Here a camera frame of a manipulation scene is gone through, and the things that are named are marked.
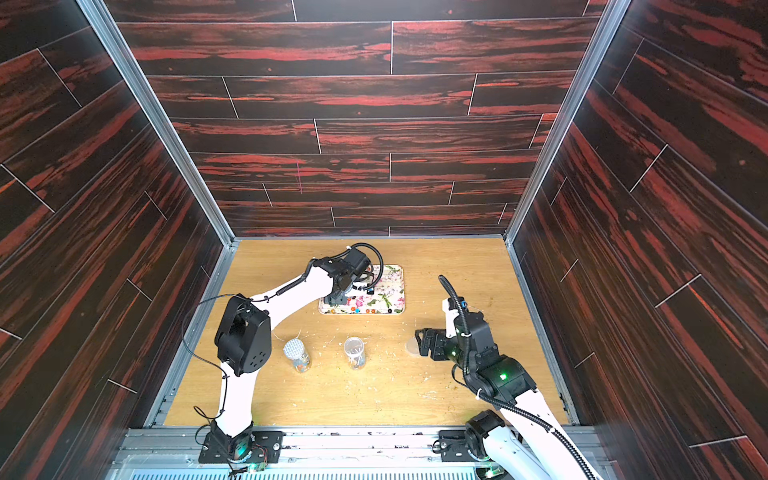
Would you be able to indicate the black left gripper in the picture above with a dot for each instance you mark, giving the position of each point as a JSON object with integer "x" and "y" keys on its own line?
{"x": 337, "y": 301}

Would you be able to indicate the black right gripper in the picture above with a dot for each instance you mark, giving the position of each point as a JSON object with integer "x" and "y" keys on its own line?
{"x": 432, "y": 344}

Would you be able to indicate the clear plastic jar lid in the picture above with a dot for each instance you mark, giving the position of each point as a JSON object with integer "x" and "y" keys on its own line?
{"x": 412, "y": 347}

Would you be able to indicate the clear plastic candy jar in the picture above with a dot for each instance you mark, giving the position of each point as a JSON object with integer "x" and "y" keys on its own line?
{"x": 363, "y": 286}

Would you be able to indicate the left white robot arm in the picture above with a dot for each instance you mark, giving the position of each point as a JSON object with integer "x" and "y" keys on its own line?
{"x": 244, "y": 338}

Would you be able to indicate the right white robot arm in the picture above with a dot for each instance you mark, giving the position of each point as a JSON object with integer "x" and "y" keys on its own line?
{"x": 520, "y": 432}

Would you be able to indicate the left candy jar with lid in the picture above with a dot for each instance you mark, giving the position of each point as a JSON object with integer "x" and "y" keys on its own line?
{"x": 297, "y": 353}

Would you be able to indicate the pile of colourful lollipops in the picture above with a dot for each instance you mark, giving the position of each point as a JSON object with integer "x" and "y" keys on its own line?
{"x": 384, "y": 301}

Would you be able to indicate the floral rectangular tray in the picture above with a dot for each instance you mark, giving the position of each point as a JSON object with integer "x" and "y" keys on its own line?
{"x": 393, "y": 276}

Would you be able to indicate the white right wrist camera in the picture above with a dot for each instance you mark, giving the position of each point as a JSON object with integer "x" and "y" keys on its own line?
{"x": 451, "y": 311}

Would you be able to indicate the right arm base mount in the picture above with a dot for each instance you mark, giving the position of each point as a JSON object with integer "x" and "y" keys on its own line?
{"x": 468, "y": 444}

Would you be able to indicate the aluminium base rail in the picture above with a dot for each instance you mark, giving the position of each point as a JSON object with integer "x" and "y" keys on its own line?
{"x": 369, "y": 452}

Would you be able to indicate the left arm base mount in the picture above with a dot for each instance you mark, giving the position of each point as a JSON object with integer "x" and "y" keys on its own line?
{"x": 247, "y": 451}

